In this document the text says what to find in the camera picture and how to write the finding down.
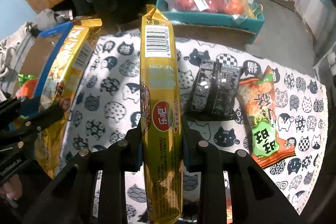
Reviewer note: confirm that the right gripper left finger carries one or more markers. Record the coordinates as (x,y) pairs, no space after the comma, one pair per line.
(121,157)

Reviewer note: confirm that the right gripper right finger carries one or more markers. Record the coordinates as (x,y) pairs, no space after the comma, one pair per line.
(201,156)

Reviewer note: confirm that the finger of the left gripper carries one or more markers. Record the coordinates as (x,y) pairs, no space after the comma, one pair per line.
(36,124)
(10,109)

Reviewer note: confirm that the orange black chip bag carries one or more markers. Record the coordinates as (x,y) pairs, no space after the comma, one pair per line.
(27,89)

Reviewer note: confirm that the yellow cracker pack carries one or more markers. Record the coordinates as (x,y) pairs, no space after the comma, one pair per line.
(160,118)
(60,86)

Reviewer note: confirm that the black small snack bag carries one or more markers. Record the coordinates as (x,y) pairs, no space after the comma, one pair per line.
(213,95)

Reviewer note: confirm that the orange green snack bag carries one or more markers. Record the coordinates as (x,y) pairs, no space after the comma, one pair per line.
(259,101)

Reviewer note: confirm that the orange fries snack bag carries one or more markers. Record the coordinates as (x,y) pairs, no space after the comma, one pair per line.
(228,197)

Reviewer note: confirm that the left hand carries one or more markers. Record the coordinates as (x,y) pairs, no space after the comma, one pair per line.
(12,189)

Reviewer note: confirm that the grey hoodie pile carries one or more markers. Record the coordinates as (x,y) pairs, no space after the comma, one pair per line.
(15,48)

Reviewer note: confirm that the blue cardboard box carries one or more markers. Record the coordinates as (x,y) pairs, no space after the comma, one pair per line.
(39,61)

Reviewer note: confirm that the brown cardboard box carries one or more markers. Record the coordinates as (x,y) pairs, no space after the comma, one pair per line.
(225,36)

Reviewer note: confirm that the teal cardboard box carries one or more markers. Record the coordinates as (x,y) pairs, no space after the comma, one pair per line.
(248,24)

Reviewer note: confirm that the white shoe rack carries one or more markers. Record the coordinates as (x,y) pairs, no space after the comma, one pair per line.
(322,69)

